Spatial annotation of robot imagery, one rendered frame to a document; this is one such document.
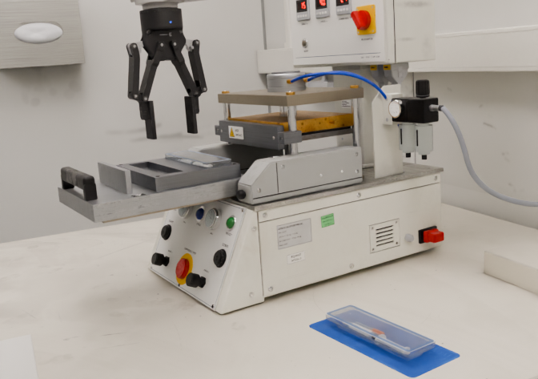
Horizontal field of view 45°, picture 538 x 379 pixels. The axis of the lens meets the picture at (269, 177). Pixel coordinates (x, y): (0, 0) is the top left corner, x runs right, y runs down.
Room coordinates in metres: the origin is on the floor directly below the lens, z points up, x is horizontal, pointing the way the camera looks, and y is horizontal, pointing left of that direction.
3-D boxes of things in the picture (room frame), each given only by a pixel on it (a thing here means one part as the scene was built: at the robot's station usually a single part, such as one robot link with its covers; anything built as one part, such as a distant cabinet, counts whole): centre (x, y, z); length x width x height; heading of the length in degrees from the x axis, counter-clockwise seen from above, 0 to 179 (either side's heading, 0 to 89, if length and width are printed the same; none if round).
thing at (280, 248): (1.31, -0.05, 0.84); 0.53 x 0.37 x 0.17; 121
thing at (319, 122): (1.32, -0.05, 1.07); 0.22 x 0.17 x 0.10; 31
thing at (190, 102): (1.22, 0.14, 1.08); 0.03 x 0.01 x 0.07; 33
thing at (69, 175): (1.09, 0.33, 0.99); 0.15 x 0.02 x 0.04; 31
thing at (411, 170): (1.34, -0.08, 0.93); 0.46 x 0.35 x 0.01; 121
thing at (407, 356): (0.91, -0.15, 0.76); 0.18 x 0.06 x 0.02; 33
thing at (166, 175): (1.19, 0.17, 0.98); 0.20 x 0.17 x 0.03; 31
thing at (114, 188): (1.17, 0.21, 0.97); 0.30 x 0.22 x 0.08; 121
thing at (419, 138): (1.20, -0.27, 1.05); 0.15 x 0.05 x 0.15; 31
